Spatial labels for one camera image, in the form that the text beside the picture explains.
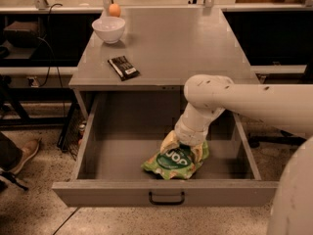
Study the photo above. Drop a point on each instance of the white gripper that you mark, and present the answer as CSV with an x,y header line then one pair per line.
x,y
190,135

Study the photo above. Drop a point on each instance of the green rice chip bag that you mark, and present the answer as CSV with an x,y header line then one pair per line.
x,y
178,163

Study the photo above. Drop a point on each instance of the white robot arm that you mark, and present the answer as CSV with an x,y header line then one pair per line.
x,y
288,107

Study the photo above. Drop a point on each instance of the grey open drawer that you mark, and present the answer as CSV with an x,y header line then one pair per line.
x,y
125,128

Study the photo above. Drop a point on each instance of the grey cabinet counter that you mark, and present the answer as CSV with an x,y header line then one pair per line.
x,y
167,46

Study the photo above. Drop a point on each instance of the black chair base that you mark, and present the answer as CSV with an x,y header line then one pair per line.
x,y
284,138

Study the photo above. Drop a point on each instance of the white bowl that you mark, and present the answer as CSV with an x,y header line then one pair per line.
x,y
109,29

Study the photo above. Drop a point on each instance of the orange fruit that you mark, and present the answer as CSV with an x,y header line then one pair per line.
x,y
114,10

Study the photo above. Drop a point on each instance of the tan shoe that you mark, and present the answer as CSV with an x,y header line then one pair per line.
x,y
24,154

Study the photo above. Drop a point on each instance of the dark box on shelf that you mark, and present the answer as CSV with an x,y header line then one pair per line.
x,y
22,34

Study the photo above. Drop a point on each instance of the black drawer handle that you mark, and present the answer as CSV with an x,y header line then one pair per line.
x,y
167,200

